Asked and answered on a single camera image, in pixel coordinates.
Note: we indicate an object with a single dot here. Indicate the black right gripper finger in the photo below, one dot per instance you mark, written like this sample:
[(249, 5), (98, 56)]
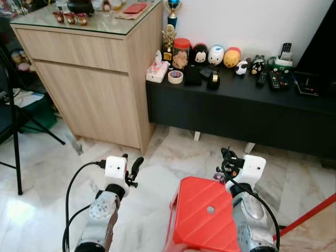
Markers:
[(224, 155), (230, 154)]

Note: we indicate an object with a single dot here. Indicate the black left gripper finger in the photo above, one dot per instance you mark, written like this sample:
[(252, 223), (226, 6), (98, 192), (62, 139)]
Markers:
[(125, 157), (137, 165)]

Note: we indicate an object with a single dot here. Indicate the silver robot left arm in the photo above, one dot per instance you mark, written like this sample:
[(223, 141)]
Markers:
[(100, 220)]

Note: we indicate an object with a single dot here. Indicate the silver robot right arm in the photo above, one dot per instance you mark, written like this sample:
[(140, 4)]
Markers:
[(252, 220)]

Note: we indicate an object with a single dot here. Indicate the white console foot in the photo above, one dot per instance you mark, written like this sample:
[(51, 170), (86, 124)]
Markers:
[(197, 136), (249, 147)]

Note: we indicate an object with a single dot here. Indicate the red plastic stool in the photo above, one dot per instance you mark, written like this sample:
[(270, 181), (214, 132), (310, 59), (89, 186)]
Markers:
[(199, 231)]

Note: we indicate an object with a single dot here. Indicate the black tape dispenser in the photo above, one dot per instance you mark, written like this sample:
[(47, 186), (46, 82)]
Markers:
[(213, 81)]

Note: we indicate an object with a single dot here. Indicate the light wood cabinet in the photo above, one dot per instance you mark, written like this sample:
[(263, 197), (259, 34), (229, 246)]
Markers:
[(84, 89)]

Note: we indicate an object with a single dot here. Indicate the black remote control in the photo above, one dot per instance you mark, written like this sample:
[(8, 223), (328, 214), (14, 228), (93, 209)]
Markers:
[(261, 79), (274, 81), (284, 80)]

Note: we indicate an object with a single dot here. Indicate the black rectangular case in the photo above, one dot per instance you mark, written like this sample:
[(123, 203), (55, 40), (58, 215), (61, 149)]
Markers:
[(192, 76)]

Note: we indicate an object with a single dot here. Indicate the small black box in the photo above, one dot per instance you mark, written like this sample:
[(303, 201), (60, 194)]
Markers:
[(206, 72)]

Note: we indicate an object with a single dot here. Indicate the small panda figure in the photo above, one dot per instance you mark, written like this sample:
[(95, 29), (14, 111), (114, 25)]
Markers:
[(241, 68)]

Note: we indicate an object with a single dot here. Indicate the pink tissue box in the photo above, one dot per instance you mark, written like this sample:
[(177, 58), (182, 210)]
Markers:
[(156, 72)]

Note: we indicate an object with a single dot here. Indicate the white tape roll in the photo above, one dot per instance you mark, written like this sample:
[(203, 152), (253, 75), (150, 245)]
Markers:
[(170, 77)]

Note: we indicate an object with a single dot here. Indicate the green bag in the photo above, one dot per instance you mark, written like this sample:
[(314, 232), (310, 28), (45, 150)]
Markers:
[(44, 113)]

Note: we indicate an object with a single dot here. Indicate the yellow bear plush toy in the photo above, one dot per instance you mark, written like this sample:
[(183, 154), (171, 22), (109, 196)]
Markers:
[(232, 59)]

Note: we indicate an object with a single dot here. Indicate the white plush toy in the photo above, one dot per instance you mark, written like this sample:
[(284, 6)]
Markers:
[(216, 55)]

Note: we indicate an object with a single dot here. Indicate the black flat device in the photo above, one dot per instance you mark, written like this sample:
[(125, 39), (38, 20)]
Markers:
[(304, 84)]

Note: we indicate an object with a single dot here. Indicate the black tripod stand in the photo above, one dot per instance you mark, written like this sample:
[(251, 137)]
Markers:
[(17, 163)]

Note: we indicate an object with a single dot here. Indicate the red lid snack jar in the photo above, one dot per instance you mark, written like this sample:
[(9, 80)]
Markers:
[(181, 55)]

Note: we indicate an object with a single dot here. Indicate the gold trophy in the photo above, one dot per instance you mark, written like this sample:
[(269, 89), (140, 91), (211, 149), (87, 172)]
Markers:
[(168, 39)]

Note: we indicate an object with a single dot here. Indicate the black television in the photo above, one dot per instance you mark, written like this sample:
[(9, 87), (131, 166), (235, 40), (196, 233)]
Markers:
[(320, 42)]

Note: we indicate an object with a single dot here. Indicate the small red cup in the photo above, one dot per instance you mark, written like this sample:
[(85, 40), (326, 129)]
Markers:
[(70, 18), (82, 19), (58, 17)]

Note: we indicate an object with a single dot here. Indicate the red packet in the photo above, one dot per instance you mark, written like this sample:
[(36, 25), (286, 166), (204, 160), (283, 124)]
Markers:
[(135, 8)]

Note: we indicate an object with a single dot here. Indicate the black bowl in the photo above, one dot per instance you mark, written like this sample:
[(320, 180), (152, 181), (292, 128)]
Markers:
[(81, 6)]

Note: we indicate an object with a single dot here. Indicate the blue globe trophy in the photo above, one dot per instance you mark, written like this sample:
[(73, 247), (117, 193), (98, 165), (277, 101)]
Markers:
[(172, 6)]

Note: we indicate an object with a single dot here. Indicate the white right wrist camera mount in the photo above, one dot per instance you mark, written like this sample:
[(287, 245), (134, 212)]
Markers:
[(252, 170)]

